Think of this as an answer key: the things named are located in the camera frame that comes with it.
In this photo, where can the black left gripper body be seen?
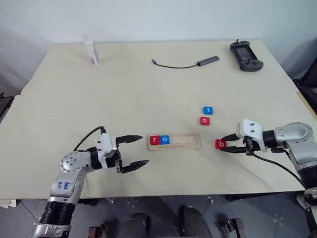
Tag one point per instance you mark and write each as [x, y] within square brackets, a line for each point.
[118, 158]

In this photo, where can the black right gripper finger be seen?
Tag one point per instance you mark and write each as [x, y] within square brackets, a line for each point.
[235, 149]
[230, 137]

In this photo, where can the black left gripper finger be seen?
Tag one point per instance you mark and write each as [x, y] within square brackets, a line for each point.
[128, 138]
[135, 166]

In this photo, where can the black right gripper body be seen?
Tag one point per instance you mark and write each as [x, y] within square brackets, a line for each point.
[250, 145]

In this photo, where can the red letter block b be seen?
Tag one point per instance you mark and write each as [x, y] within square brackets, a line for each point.
[220, 144]

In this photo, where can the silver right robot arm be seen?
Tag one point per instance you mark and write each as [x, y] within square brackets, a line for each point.
[297, 138]

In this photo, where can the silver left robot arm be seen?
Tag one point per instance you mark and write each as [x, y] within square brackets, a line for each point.
[71, 162]

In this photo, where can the red letter block r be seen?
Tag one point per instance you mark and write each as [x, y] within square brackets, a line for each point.
[155, 140]

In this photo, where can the red letter block o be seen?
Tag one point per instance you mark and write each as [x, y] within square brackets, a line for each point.
[204, 121]

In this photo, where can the blue letter block t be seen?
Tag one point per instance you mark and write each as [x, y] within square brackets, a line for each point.
[208, 110]

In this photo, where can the blue letter block o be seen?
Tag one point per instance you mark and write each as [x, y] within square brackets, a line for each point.
[165, 139]

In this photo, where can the wooden letter tray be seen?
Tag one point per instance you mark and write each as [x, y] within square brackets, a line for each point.
[183, 146]

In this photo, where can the dark rounded shape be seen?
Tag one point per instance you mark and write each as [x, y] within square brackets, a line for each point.
[194, 223]
[138, 225]

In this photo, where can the dark grey handheld controller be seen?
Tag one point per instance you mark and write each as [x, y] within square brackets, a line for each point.
[245, 55]

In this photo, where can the white tube with orange print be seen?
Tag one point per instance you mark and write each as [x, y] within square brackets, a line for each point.
[92, 50]

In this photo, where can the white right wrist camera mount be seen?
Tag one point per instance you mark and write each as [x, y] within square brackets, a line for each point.
[250, 129]

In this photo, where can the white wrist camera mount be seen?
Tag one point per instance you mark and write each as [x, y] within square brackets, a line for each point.
[250, 129]
[106, 143]

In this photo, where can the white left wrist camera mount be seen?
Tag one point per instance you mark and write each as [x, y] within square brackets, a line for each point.
[106, 143]

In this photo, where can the brown and black bracket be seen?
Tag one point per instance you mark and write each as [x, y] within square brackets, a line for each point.
[235, 226]
[95, 232]

